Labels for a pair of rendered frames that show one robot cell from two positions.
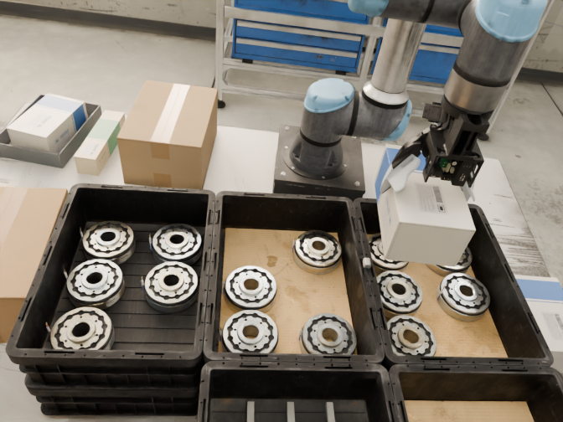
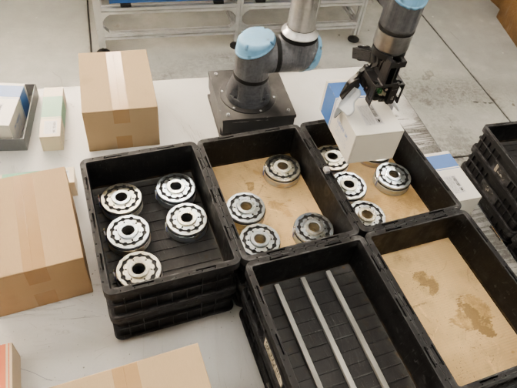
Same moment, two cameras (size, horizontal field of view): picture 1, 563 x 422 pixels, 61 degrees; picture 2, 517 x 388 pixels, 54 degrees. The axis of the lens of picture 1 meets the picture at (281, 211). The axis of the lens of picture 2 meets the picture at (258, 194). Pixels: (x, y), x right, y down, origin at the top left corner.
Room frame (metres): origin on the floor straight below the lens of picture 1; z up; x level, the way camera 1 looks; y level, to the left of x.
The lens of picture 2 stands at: (-0.22, 0.28, 1.87)
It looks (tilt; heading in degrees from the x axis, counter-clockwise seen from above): 49 degrees down; 341
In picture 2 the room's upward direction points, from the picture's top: 9 degrees clockwise
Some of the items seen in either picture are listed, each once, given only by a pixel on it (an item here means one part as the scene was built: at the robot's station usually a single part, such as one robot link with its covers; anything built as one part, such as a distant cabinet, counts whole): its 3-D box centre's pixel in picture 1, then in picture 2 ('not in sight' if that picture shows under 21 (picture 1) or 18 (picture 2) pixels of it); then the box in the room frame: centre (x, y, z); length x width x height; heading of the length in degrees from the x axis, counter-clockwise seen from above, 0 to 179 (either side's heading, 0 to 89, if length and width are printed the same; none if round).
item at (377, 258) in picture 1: (387, 249); (331, 158); (0.73, -0.25, 0.86); 0.10 x 0.10 x 0.01
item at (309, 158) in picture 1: (318, 143); (249, 83); (1.10, -0.07, 0.85); 0.15 x 0.15 x 0.10
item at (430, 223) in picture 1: (419, 202); (358, 118); (0.64, -0.23, 1.09); 0.20 x 0.12 x 0.09; 3
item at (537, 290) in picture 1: (539, 322); (442, 185); (0.68, -0.63, 0.75); 0.20 x 0.12 x 0.09; 5
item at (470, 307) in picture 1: (465, 292); (393, 175); (0.64, -0.40, 0.86); 0.10 x 0.10 x 0.01
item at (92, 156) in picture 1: (101, 141); (53, 118); (1.12, 0.56, 0.73); 0.24 x 0.06 x 0.06; 0
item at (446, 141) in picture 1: (454, 139); (382, 72); (0.61, -0.24, 1.25); 0.09 x 0.08 x 0.12; 3
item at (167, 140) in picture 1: (173, 134); (118, 98); (1.14, 0.35, 0.78); 0.30 x 0.22 x 0.16; 3
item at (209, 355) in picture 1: (289, 268); (273, 187); (0.59, -0.03, 0.92); 0.40 x 0.30 x 0.02; 8
